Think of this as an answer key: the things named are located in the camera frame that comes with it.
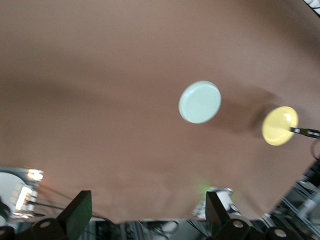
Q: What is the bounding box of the yellow plastic plate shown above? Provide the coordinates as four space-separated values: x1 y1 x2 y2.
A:
261 106 299 147

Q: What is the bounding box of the pale green plastic plate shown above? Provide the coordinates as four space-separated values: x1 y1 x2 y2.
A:
178 80 222 125

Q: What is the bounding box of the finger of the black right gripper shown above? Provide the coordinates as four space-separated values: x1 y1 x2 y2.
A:
289 126 320 139

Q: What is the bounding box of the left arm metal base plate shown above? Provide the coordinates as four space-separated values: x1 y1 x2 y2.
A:
13 168 45 213

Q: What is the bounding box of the brown table cover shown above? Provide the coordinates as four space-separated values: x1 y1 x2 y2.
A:
0 0 320 225

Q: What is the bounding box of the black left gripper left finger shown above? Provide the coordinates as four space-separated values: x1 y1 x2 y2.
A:
0 189 93 240

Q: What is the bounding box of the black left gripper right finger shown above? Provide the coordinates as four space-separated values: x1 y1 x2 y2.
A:
205 191 305 240

